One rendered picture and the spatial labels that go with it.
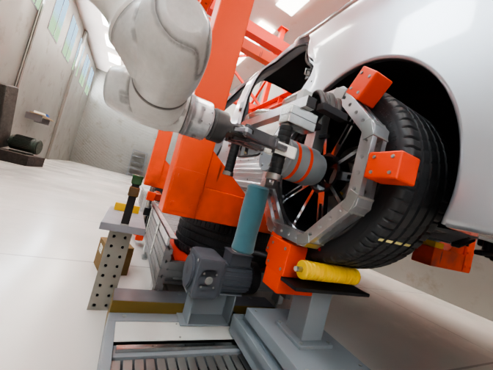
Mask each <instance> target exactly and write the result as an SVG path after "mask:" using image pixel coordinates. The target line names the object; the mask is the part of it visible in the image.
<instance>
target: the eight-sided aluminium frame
mask: <svg viewBox="0 0 493 370"><path fill-rule="evenodd" d="M347 89H348V88H346V87H344V86H342V87H336V89H334V90H331V91H329V92H328V93H333V94H334V95H335V97H336V98H340V99H341V101H342V107H343V108H344V109H345V110H346V111H347V113H348V114H349V116H350V117H351V119H352V120H353V121H354V122H355V123H356V125H357V126H358V128H359V129H360V131H361V132H362V133H361V137H360V141H359V146H358V149H357V154H356V158H355V161H354V167H353V170H352V174H351V179H350V182H349V185H348V191H347V195H346V198H345V199H344V200H343V201H341V202H340V203H339V204H338V205H336V206H335V207H334V208H333V209H332V210H331V211H330V212H328V213H327V214H326V215H325V216H323V217H322V218H321V219H320V220H319V221H317V223H315V224H314V225H313V226H311V227H310V228H309V229H308V230H306V231H305V232H304V231H301V230H299V229H296V228H293V227H291V226H289V225H286V224H285V223H284V220H283V218H282V212H281V209H280V205H279V201H278V198H277V193H276V185H277V181H273V180H269V179H267V178H265V175H266V172H263V177H262V181H261V182H260V186H263V187H265V188H268V189H269V193H268V197H267V201H266V207H265V211H264V214H265V217H266V225H267V228H268V231H271V232H272V231H273V232H275V233H276V234H277V235H279V236H281V237H283V238H286V239H288V240H290V241H292V242H294V243H297V245H301V246H303V247H309V248H313V249H318V248H319V247H321V246H323V245H324V244H325V243H327V242H328V241H329V240H330V239H332V238H333V237H335V236H336V235H338V234H339V233H340V232H341V231H343V230H345V229H346V228H347V227H348V226H350V225H351V224H353V223H354V222H356V221H357V220H358V219H359V218H361V217H364V216H365V215H366V214H367V213H368V212H369V211H370V210H371V207H372V204H373V202H374V199H373V198H374V195H375V191H376V186H377V182H375V181H372V180H370V179H367V178H365V177H364V175H365V169H366V166H367V163H368V157H369V154H370V153H371V152H382V151H385V148H386V145H387V143H388V136H389V131H388V130H387V129H386V126H385V125H383V124H382V123H381V121H380V120H379V119H378V118H377V117H376V116H375V114H374V113H372V111H371V110H370V109H369V108H368V107H367V106H366V105H364V104H362V103H360V102H359V101H357V100H355V99H354V98H353V97H352V96H351V95H349V94H348V93H347V92H346V91H347Z"/></svg>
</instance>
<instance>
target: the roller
mask: <svg viewBox="0 0 493 370"><path fill-rule="evenodd" d="M293 270H294V271H295V272H296V274H297V276H298V277H299V278H300V279H302V280H315V281H322V282H329V283H342V284H349V285H357V284H358V283H359V282H360V279H361V276H360V273H359V271H358V270H357V269H355V268H352V267H347V266H338V265H333V264H324V263H319V262H314V261H305V260H300V261H299V262H298V264H297V265H296V266H294V268H293Z"/></svg>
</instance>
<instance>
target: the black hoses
mask: <svg viewBox="0 0 493 370"><path fill-rule="evenodd" d="M312 97H314V98H316V99H317V102H316V105H315V109H314V110H313V111H310V112H312V113H313V114H315V115H317V116H318V119H317V123H316V124H317V125H316V126H315V131H320V130H321V127H322V125H321V124H320V123H318V121H319V120H320V119H321V118H322V117H323V116H324V115H326V116H327V117H329V118H331V119H333V120H335V121H337V122H339V123H341V122H345V121H347V118H348V114H346V113H345V112H342V111H341V110H342V101H341V99H340V98H336V97H335V95H334V94H333V93H331V92H323V91H322V90H315V91H314V92H313V95H312ZM329 136H330V135H329V134H321V135H319V136H318V138H319V139H329Z"/></svg>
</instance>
